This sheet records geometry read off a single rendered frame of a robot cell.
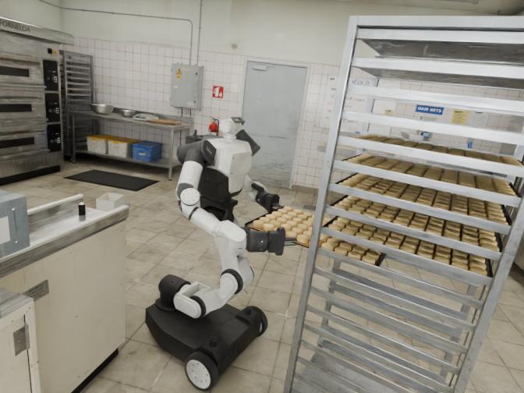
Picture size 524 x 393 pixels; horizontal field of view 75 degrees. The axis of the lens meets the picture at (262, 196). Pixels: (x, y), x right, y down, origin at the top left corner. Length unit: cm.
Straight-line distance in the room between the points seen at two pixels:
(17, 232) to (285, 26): 526
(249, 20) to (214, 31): 62
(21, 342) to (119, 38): 606
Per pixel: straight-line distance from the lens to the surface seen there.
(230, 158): 166
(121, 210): 185
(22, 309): 131
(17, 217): 118
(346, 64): 127
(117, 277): 197
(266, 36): 598
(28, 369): 146
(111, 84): 704
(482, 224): 128
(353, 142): 128
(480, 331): 138
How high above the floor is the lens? 154
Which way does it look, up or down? 17 degrees down
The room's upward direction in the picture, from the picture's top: 7 degrees clockwise
